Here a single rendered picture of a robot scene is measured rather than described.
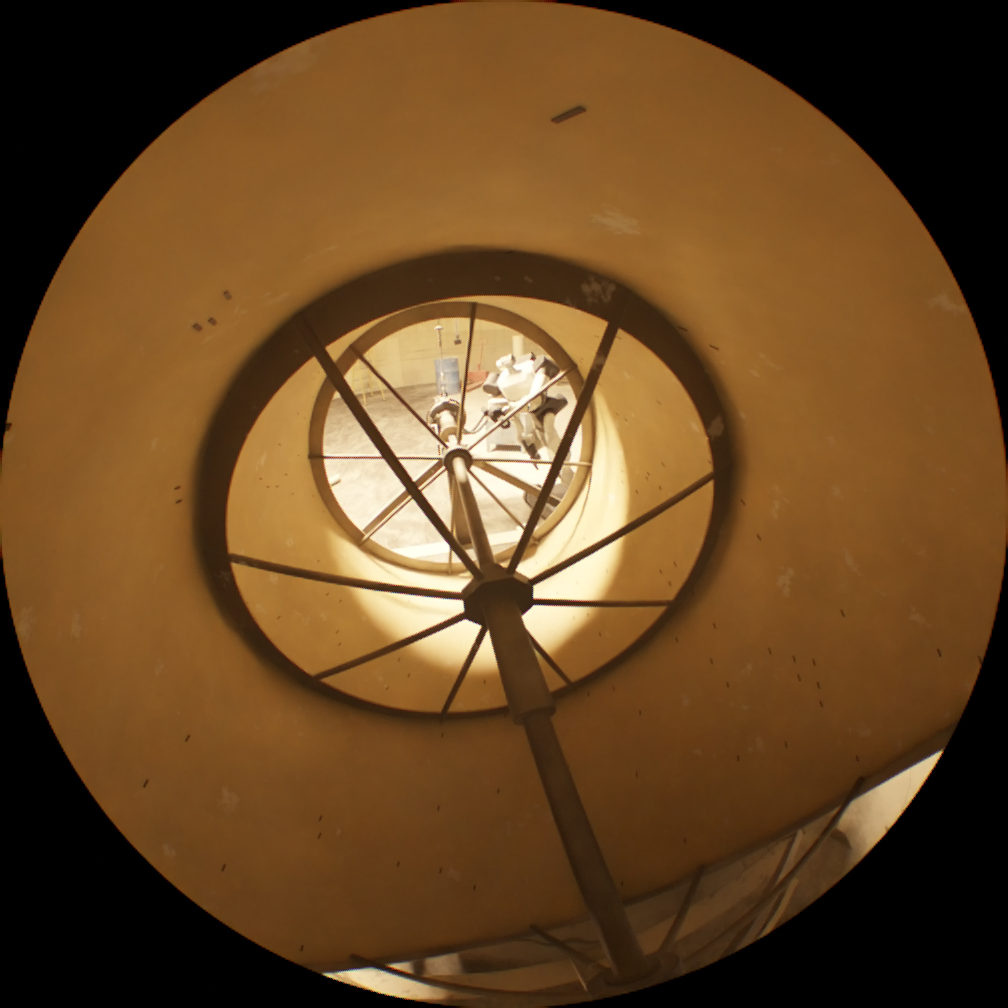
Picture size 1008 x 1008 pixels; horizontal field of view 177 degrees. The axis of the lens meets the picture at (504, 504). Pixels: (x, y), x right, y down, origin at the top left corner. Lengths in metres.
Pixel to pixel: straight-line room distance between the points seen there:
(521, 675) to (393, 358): 9.68
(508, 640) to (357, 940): 1.09
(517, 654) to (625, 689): 0.82
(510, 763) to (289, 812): 0.86
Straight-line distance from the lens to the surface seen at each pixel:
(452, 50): 0.17
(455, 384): 7.88
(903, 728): 1.10
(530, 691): 0.67
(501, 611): 0.78
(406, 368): 10.01
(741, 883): 1.66
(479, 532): 1.05
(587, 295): 0.64
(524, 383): 2.11
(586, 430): 1.85
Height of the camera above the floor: 1.56
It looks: 31 degrees down
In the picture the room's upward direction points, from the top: 2 degrees counter-clockwise
